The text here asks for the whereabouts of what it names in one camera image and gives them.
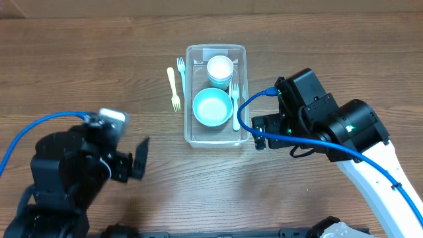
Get green plastic fork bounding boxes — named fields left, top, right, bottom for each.
left=231, top=83, right=241, bottom=132

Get yellow plastic fork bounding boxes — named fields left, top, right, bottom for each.
left=167, top=67, right=181, bottom=112

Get green plastic cup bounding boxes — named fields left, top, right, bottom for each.
left=210, top=78, right=231, bottom=91

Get pale green bowl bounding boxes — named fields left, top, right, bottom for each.
left=192, top=87, right=233, bottom=127

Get pink plastic cup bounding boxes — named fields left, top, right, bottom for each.
left=207, top=56, right=234, bottom=78

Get blue plastic fork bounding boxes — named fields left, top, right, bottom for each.
left=176, top=57, right=186, bottom=95

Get white plastic spoon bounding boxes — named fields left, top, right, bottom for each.
left=228, top=76, right=233, bottom=98

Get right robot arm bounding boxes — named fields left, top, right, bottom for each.
left=246, top=99, right=422, bottom=237

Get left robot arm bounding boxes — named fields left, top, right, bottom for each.
left=4, top=123, right=149, bottom=237

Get clear plastic container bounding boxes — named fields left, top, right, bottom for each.
left=184, top=44, right=250, bottom=148

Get right blue cable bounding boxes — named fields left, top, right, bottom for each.
left=236, top=87, right=423, bottom=229

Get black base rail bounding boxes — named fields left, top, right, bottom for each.
left=89, top=216, right=377, bottom=238

